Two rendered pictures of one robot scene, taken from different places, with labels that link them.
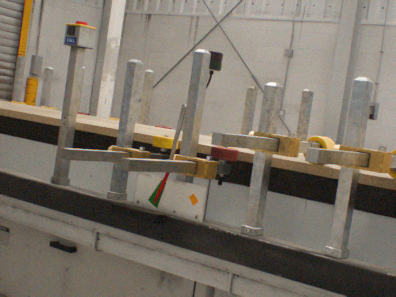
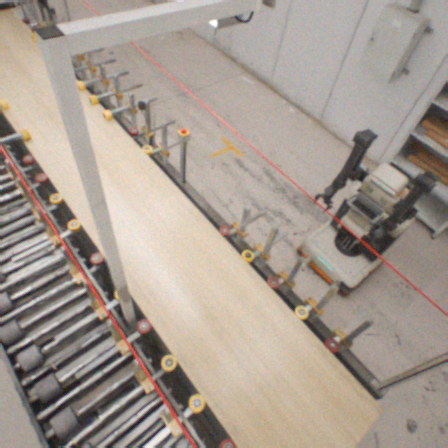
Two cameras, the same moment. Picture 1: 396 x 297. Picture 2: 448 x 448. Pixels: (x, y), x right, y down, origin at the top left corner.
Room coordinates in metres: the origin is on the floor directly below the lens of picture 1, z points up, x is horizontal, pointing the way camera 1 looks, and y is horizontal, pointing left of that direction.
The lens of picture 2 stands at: (4.34, 0.99, 2.84)
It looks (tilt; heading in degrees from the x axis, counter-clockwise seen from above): 53 degrees down; 184
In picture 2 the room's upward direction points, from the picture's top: 11 degrees clockwise
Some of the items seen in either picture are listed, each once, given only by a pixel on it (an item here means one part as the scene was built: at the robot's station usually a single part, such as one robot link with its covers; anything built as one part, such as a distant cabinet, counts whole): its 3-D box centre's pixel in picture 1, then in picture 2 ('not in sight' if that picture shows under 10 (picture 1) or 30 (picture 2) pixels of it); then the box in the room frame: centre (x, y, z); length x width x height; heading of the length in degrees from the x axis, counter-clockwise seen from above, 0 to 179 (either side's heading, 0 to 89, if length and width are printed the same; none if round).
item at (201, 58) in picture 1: (191, 134); (148, 125); (2.09, 0.03, 0.93); 0.04 x 0.04 x 0.48; 52
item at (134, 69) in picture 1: (125, 138); (164, 146); (2.24, 0.22, 0.89); 0.04 x 0.04 x 0.48; 52
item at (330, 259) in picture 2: not in sight; (343, 251); (2.29, 2.04, 0.16); 0.67 x 0.64 x 0.25; 143
